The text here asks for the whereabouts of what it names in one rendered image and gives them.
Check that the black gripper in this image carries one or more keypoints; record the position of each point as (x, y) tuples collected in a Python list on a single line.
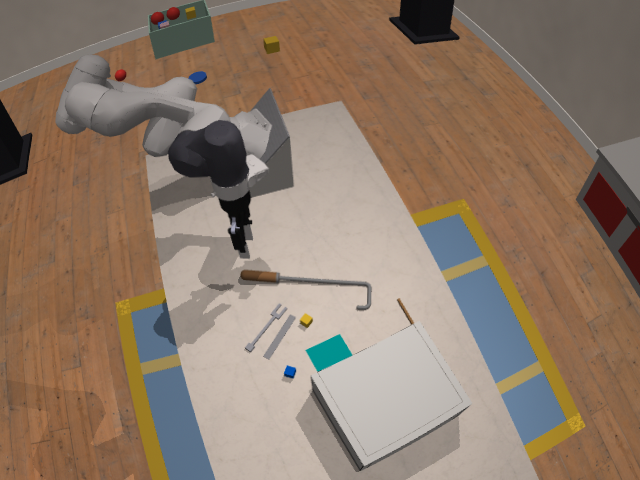
[(233, 208)]

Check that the small blue cube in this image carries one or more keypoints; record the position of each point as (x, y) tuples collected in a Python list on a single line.
[(290, 372)]

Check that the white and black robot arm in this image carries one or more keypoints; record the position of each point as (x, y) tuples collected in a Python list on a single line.
[(217, 150)]

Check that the grey flat bar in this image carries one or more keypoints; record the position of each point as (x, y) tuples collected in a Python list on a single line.
[(279, 336)]

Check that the yellow block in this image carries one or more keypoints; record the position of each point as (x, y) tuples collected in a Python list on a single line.
[(306, 320)]

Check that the steel hook with wooden handle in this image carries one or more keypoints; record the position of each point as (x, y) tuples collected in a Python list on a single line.
[(275, 277)]

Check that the teal square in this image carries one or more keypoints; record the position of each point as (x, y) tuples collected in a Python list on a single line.
[(328, 352)]

